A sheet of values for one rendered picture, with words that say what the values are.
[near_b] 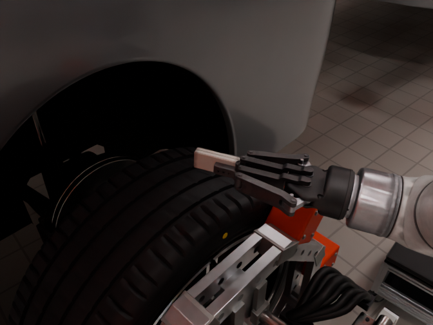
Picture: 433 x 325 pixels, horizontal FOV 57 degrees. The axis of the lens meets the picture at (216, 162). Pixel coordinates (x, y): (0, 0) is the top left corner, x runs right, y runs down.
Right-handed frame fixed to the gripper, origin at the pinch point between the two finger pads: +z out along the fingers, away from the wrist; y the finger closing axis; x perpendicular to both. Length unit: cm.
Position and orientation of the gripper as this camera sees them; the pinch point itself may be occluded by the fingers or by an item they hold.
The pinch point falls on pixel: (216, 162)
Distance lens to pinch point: 62.0
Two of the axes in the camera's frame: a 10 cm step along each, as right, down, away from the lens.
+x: 0.6, -8.1, -5.9
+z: -9.4, -2.4, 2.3
